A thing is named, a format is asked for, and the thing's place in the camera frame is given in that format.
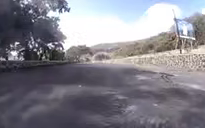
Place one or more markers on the green bush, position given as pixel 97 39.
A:
pixel 77 52

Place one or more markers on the dark grey asphalt road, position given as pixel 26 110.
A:
pixel 100 96

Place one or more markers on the bushy hillside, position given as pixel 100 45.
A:
pixel 150 45

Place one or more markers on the large dark tree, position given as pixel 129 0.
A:
pixel 21 30

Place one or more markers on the signboard on poles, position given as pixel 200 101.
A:
pixel 184 30

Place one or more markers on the stone retaining wall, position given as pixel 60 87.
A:
pixel 186 61

